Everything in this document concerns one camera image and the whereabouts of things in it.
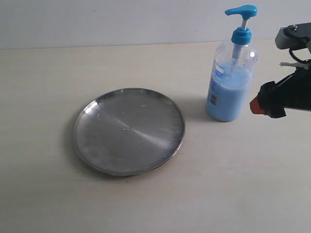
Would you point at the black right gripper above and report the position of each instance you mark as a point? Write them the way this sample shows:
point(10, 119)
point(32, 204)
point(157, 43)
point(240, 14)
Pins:
point(293, 92)

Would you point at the blue soap pump bottle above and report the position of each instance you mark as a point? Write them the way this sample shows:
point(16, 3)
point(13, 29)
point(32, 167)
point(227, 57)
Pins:
point(233, 69)

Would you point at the round stainless steel plate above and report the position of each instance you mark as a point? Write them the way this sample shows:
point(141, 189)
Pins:
point(128, 131)

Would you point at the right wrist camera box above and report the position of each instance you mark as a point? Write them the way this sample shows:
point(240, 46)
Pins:
point(294, 37)

